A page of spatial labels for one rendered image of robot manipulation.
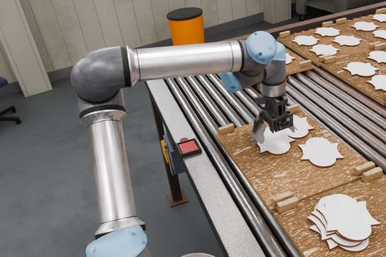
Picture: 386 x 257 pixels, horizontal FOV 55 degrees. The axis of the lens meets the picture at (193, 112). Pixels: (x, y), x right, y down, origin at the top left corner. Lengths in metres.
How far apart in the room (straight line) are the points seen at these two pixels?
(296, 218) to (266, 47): 0.45
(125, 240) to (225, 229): 0.39
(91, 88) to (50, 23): 3.67
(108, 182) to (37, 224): 1.83
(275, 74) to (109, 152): 0.50
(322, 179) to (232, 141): 0.33
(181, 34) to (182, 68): 3.07
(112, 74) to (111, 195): 0.28
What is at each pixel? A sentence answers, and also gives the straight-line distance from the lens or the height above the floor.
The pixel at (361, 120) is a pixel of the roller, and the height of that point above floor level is 0.91.
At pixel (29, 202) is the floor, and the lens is 2.90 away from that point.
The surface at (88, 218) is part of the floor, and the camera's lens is 2.56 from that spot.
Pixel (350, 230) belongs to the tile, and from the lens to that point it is 0.99.
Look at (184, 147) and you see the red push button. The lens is 1.32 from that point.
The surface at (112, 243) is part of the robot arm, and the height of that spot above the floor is 1.17.
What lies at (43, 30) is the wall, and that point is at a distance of 4.52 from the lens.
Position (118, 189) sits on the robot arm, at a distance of 0.88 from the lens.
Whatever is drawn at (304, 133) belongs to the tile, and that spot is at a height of 0.94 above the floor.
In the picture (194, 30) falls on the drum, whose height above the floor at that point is 0.47.
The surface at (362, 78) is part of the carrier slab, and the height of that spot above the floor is 0.94.
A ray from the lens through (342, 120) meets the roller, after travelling 1.46.
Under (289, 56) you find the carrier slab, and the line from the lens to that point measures 1.89.
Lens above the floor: 1.70
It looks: 31 degrees down
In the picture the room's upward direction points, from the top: 9 degrees counter-clockwise
